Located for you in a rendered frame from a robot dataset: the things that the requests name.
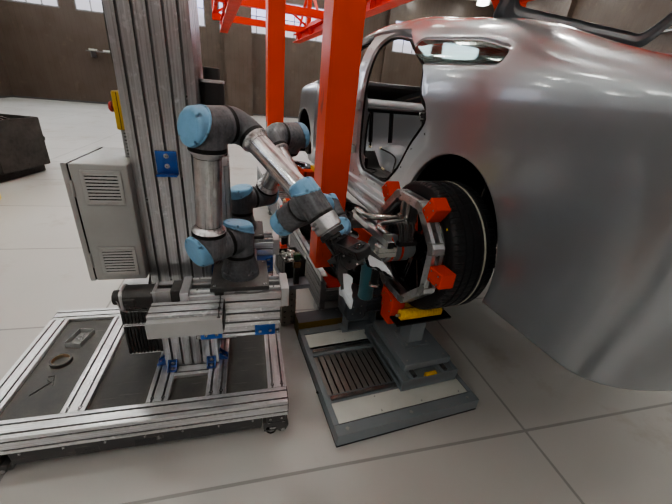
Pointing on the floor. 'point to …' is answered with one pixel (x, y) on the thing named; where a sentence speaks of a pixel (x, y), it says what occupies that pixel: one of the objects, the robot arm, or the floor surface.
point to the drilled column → (289, 310)
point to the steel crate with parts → (21, 147)
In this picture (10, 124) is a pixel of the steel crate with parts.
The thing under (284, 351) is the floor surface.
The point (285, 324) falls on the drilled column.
